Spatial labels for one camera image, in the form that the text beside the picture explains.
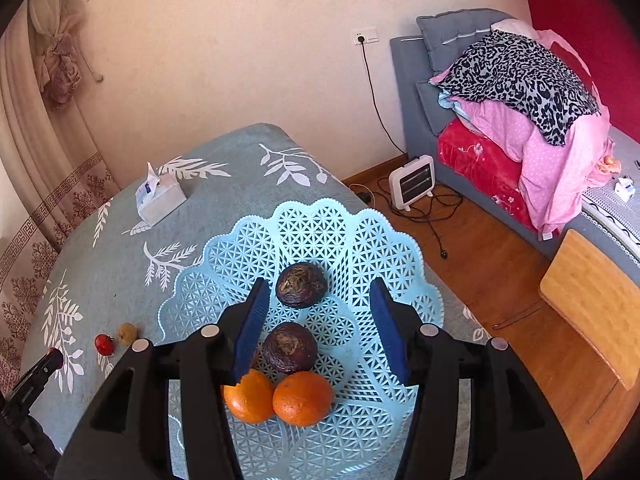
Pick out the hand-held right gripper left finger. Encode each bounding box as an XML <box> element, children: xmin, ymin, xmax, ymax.
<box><xmin>54</xmin><ymin>277</ymin><xmax>271</xmax><ymax>480</ymax></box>

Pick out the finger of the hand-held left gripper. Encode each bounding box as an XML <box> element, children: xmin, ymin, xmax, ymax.
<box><xmin>10</xmin><ymin>347</ymin><xmax>65</xmax><ymax>409</ymax></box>

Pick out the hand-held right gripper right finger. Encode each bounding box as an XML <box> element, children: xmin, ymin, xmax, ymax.
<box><xmin>369</xmin><ymin>277</ymin><xmax>583</xmax><ymax>480</ymax></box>

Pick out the dark passion fruit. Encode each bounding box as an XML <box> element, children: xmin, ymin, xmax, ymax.
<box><xmin>275</xmin><ymin>263</ymin><xmax>328</xmax><ymax>309</ymax></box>
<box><xmin>262</xmin><ymin>322</ymin><xmax>319</xmax><ymax>374</ymax></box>

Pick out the smooth orange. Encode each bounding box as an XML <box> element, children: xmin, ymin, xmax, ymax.
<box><xmin>223</xmin><ymin>369</ymin><xmax>276</xmax><ymax>425</ymax></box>

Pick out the dimpled round orange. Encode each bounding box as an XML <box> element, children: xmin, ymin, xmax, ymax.
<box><xmin>272</xmin><ymin>371</ymin><xmax>334</xmax><ymax>428</ymax></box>

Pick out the light blue plastic basket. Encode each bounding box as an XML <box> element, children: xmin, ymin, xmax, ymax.
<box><xmin>159</xmin><ymin>199</ymin><xmax>445</xmax><ymax>480</ymax></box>

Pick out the white electric heater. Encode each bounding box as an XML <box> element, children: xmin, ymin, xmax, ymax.
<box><xmin>389</xmin><ymin>155</ymin><xmax>437</xmax><ymax>211</ymax></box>

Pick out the white blue tissue box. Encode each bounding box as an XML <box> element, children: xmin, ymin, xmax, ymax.
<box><xmin>135</xmin><ymin>162</ymin><xmax>188</xmax><ymax>228</ymax></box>

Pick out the red floral blanket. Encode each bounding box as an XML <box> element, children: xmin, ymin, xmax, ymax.
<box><xmin>436</xmin><ymin>120</ymin><xmax>538</xmax><ymax>233</ymax></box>

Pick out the wooden chair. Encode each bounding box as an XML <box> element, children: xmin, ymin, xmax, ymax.
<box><xmin>539</xmin><ymin>228</ymin><xmax>640</xmax><ymax>392</ymax></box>

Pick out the beige patterned curtain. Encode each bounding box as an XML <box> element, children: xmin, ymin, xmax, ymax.
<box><xmin>0</xmin><ymin>0</ymin><xmax>121</xmax><ymax>376</ymax></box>

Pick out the pink quilt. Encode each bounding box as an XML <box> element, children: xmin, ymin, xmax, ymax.
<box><xmin>430</xmin><ymin>30</ymin><xmax>616</xmax><ymax>238</ymax></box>

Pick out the small grey cushion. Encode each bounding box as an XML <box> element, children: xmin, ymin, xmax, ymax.
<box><xmin>415</xmin><ymin>80</ymin><xmax>456</xmax><ymax>136</ymax></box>

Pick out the grey patterned bedspread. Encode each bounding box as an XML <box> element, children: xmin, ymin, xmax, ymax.
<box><xmin>580</xmin><ymin>125</ymin><xmax>640</xmax><ymax>257</ymax></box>

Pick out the leopard print blanket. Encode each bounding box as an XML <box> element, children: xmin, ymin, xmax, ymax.
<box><xmin>436</xmin><ymin>30</ymin><xmax>601</xmax><ymax>147</ymax></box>

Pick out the large grey cushion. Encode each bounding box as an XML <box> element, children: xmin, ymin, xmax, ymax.
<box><xmin>416</xmin><ymin>8</ymin><xmax>538</xmax><ymax>73</ymax></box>

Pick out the beige curtain tieback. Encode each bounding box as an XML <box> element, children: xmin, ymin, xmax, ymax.
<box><xmin>37</xmin><ymin>30</ymin><xmax>83</xmax><ymax>111</ymax></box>

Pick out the red fabric panel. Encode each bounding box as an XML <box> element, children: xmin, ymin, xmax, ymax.
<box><xmin>521</xmin><ymin>0</ymin><xmax>640</xmax><ymax>151</ymax></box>

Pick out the black heater cable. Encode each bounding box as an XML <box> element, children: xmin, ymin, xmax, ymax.
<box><xmin>372</xmin><ymin>182</ymin><xmax>463</xmax><ymax>261</ymax></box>

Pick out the grey bed frame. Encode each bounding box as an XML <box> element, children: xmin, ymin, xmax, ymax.
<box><xmin>389</xmin><ymin>7</ymin><xmax>640</xmax><ymax>261</ymax></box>

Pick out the black power cable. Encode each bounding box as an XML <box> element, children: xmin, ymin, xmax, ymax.
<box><xmin>360</xmin><ymin>42</ymin><xmax>410</xmax><ymax>157</ymax></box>

